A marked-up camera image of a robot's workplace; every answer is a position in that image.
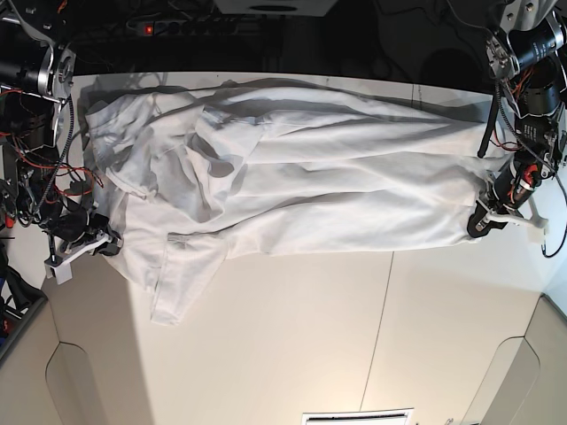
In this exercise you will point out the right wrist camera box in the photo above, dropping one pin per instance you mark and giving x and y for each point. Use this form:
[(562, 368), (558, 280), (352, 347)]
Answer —
[(61, 272)]

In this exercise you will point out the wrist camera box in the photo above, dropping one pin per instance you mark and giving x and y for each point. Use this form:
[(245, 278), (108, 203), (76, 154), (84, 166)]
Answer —
[(537, 231), (61, 272)]

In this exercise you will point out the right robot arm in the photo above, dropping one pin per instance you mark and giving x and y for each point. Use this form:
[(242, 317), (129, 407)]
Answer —
[(39, 186)]

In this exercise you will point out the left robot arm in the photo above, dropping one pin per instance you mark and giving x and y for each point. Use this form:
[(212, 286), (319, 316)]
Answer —
[(526, 52)]

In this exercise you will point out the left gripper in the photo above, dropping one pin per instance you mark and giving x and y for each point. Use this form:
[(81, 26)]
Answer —
[(507, 200)]

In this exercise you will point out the black bag at left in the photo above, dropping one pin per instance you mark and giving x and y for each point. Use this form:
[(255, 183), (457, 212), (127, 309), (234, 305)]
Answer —
[(20, 303)]

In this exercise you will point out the white t-shirt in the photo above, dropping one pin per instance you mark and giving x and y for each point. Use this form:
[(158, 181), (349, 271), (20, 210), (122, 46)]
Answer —
[(196, 177)]

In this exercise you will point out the white vent grille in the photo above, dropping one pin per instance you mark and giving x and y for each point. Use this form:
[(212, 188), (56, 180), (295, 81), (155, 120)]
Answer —
[(385, 417)]

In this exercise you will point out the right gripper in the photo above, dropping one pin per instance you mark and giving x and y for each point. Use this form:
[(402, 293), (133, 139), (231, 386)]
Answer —
[(81, 231)]

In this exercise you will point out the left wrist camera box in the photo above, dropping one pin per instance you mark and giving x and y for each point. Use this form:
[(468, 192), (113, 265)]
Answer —
[(537, 231)]

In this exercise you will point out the red handled cutter tool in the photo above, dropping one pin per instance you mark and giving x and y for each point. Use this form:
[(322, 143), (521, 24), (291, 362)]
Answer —
[(7, 203)]

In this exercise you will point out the black power strip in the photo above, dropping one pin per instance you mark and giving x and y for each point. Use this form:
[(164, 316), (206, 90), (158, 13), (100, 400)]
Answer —
[(186, 27)]

